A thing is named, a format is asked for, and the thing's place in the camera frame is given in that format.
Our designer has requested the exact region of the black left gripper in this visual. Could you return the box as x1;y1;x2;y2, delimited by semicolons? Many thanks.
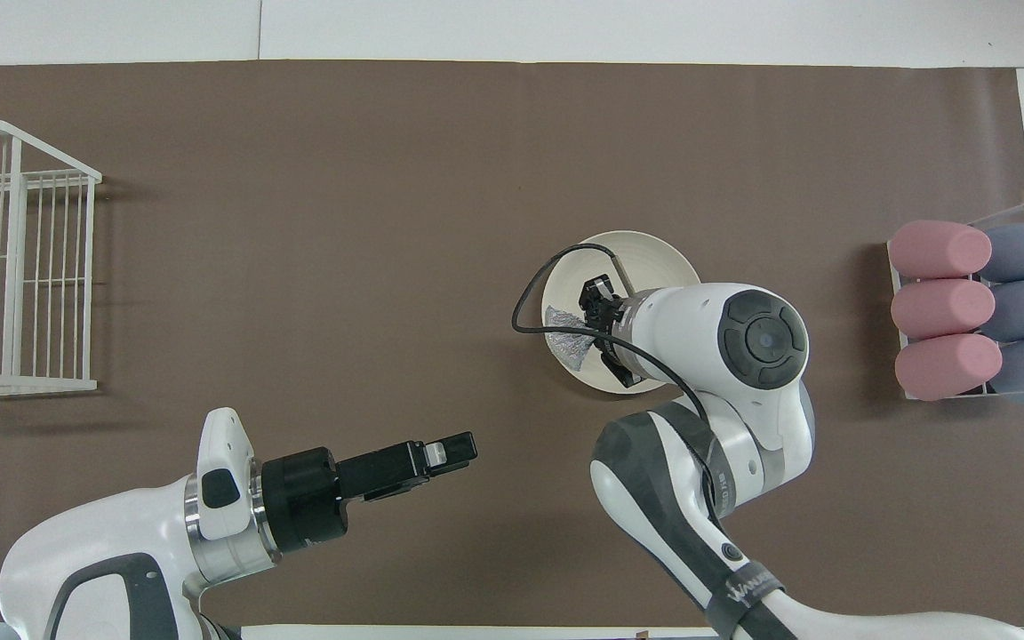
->
261;432;478;554

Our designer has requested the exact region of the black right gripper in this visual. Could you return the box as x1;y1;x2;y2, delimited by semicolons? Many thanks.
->
580;276;646;389

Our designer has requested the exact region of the cream round plate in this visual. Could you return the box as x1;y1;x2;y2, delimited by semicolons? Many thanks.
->
540;230;702;396

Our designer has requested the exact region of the brown table mat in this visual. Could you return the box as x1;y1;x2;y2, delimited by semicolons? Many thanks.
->
0;60;1024;628

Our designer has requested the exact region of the pink plastic cup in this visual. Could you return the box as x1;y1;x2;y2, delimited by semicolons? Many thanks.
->
891;278;996;340
894;333;1004;402
888;220;993;278

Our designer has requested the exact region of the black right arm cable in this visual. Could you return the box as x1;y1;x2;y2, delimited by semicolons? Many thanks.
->
512;246;717;499

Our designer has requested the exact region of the white wire dish rack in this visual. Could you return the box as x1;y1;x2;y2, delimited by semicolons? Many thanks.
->
0;119;103;398

